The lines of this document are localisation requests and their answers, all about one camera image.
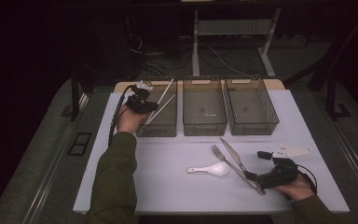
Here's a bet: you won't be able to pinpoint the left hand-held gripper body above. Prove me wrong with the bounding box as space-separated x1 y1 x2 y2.
125 80 154 115

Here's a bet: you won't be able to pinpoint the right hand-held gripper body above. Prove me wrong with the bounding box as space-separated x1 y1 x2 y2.
255 143 313 190

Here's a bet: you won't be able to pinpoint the white chopstick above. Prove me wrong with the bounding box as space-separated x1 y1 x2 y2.
145 94 176 126
157 77 174 106

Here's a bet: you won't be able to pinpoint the clear grey plastic bin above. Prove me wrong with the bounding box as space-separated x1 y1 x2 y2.
135 77 178 138
182 77 228 137
224 77 281 136

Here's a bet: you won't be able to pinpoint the steel fork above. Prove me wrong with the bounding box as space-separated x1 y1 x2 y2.
210 144 267 197

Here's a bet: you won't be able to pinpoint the steel knife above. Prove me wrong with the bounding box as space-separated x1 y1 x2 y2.
219 137 249 174

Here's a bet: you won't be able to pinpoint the white ceramic spoon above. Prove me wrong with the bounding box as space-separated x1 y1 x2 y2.
186 161 230 177

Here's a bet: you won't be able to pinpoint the person's left hand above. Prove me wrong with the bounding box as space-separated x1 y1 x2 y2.
116 104 150 135

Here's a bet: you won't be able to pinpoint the person's right hand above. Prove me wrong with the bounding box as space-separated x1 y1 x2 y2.
272 175 316 202

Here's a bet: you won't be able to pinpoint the black metal stand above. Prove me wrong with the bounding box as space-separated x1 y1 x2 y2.
60 69 90 122
307 69 352 121

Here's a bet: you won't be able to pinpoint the white metal stand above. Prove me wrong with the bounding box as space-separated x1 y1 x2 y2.
192 7 282 79

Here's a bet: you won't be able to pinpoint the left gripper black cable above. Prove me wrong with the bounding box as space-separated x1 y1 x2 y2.
107 84 137 147

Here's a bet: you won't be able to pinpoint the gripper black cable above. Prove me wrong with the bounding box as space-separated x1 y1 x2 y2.
296 163 319 196
107 84 137 147

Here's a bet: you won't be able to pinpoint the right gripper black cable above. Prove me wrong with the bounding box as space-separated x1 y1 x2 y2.
296 163 319 196

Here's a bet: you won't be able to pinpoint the black floor cables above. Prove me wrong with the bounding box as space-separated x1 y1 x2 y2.
126 32 198 78

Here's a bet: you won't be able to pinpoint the white floor cable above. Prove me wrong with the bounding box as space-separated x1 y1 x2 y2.
207 46 250 77

